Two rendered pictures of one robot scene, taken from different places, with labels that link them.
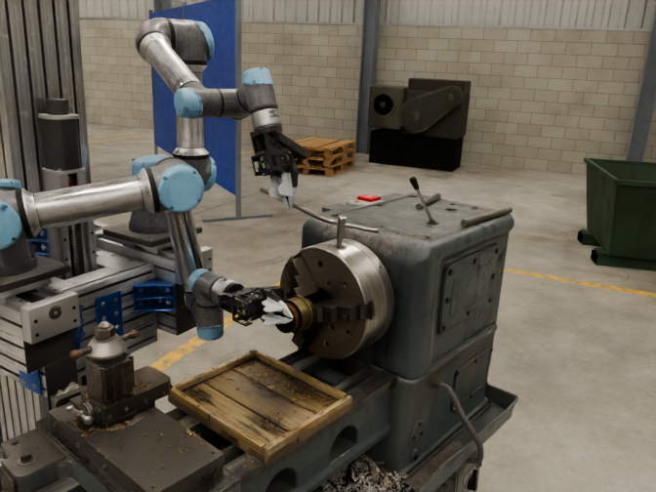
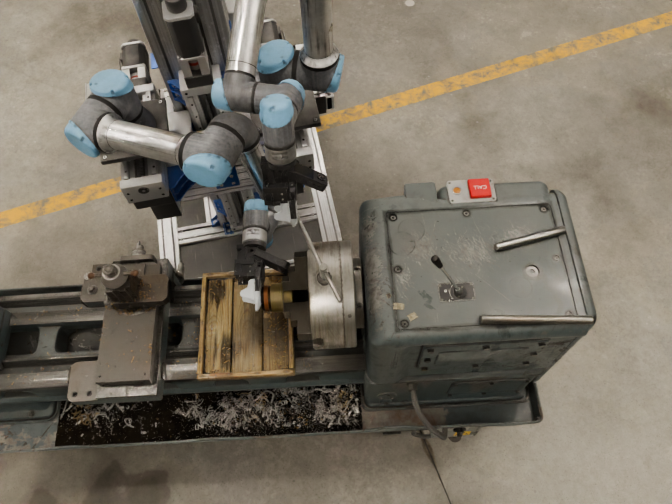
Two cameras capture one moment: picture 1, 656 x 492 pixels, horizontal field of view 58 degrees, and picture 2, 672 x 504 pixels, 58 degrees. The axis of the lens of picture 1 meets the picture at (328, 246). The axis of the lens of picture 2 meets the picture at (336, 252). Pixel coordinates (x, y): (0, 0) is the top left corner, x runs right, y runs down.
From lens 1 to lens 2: 160 cm
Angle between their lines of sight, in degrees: 57
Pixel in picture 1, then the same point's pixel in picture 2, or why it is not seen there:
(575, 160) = not seen: outside the picture
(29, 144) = (161, 23)
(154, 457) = (119, 353)
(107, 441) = (111, 321)
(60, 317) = (148, 192)
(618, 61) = not seen: outside the picture
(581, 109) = not seen: outside the picture
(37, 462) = (95, 295)
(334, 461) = (290, 382)
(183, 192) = (202, 177)
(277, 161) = (275, 196)
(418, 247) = (380, 330)
